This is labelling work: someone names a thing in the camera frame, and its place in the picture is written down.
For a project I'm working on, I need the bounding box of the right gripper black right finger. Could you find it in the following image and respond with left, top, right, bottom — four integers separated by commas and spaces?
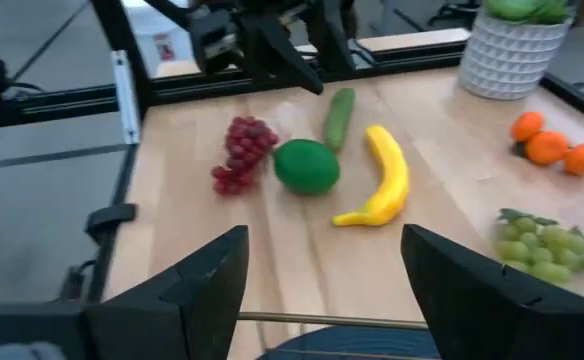
400, 223, 584, 360

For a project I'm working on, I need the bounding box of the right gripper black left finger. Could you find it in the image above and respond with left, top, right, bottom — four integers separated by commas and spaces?
0, 224, 251, 360

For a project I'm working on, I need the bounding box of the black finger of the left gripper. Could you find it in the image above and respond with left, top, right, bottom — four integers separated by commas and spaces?
244, 18, 325, 96

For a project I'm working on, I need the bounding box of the green cucumber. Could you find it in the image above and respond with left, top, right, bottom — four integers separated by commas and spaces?
323, 87, 357, 154

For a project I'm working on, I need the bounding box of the green lime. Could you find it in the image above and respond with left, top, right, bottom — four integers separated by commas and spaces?
272, 138, 342, 197

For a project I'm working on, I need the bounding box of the yellow banana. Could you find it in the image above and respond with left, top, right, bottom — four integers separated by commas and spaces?
331, 124, 411, 229

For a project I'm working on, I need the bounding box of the orange tangerine cluster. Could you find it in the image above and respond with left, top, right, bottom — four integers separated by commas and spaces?
509, 110, 584, 177

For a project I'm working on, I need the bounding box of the green grape bunch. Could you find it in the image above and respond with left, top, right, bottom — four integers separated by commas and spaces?
491, 208, 584, 286

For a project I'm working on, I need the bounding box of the red grape bunch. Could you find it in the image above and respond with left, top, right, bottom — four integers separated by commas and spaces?
210, 115, 281, 197

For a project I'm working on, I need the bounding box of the white bucket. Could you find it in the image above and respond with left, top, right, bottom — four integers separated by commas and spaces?
121, 0, 196, 64

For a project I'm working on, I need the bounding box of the dark round plate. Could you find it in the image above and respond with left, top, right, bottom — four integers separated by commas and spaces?
256, 325, 443, 360

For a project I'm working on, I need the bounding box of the black office chair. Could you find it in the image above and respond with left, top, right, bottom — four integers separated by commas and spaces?
424, 0, 486, 30

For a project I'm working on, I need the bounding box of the succulent in white pot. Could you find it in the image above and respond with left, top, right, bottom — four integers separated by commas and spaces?
456, 0, 576, 101

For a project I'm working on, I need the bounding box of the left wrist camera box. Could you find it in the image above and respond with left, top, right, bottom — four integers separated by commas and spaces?
186, 7, 241, 74

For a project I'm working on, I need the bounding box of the black frame clip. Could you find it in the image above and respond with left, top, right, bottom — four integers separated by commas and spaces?
84, 202, 138, 244

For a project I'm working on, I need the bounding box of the silver frame plate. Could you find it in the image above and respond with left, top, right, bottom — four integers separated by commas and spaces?
110, 49, 142, 145

